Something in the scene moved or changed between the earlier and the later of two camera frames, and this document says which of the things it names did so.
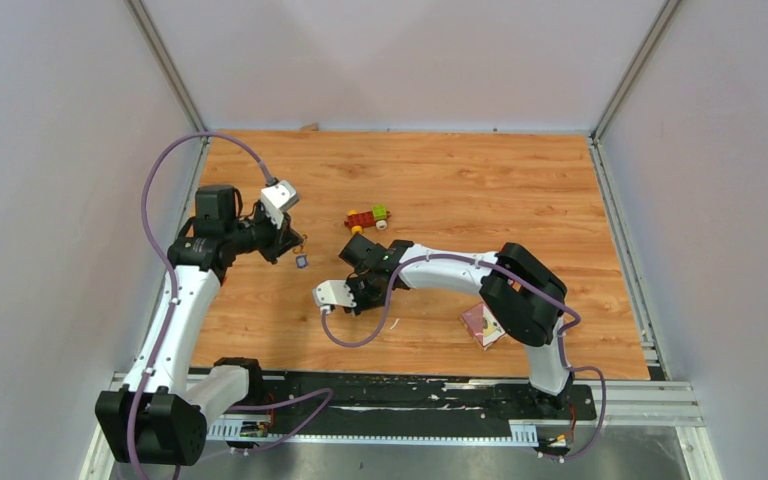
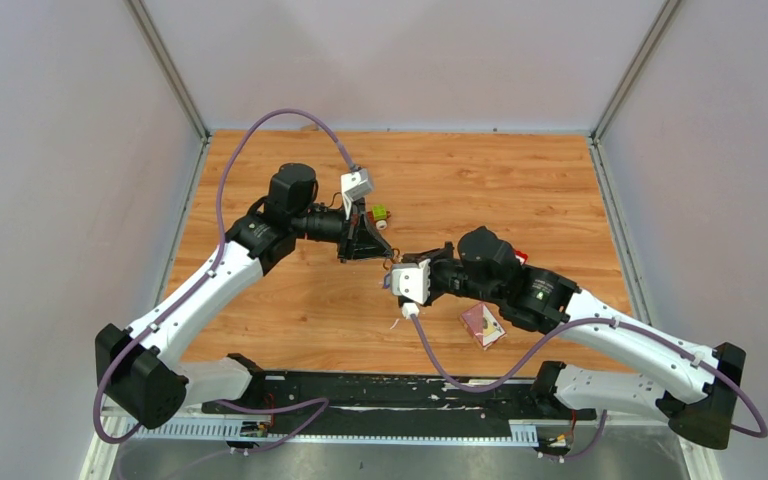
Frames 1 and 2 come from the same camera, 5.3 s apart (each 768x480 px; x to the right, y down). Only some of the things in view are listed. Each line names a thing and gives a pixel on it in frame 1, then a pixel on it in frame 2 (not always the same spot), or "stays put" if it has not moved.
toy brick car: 358,221 stays put
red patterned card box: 482,326 stays put
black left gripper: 281,241 -> 366,242
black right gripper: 361,306 -> 435,256
